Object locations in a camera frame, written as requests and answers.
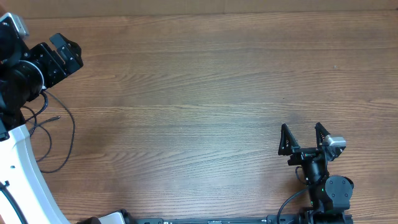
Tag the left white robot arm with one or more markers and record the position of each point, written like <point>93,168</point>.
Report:
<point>26,74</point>

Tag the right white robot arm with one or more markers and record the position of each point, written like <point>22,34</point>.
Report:
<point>329,195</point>

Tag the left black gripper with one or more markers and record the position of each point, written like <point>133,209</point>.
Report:
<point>53,59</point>

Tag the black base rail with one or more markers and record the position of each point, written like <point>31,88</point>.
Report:
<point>270,219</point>

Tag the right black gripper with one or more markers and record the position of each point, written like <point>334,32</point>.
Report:
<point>306,154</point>

